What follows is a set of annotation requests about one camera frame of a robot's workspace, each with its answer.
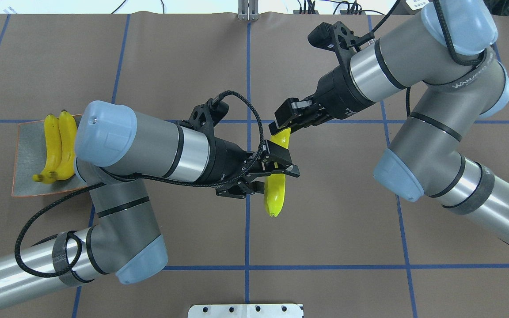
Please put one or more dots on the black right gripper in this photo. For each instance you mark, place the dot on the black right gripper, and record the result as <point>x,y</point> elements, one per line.
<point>339,93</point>

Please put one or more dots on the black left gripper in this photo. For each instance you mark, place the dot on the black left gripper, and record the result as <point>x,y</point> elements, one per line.
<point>224,164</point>

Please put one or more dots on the yellow banana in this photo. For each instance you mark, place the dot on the yellow banana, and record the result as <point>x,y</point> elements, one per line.
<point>53,144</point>
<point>68,131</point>
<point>274,195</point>

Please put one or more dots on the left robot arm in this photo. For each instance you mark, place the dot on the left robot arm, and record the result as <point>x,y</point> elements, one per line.
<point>117,149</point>

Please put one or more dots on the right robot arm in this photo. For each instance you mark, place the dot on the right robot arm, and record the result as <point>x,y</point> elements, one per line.
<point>446,46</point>

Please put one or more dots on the grey square plate orange rim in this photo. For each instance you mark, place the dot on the grey square plate orange rim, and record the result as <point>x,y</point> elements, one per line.
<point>30,157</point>

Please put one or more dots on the aluminium frame post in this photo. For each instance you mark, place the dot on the aluminium frame post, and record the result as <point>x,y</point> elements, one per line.
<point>248,10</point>

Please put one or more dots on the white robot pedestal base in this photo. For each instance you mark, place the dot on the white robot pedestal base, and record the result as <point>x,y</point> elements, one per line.
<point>269,310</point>

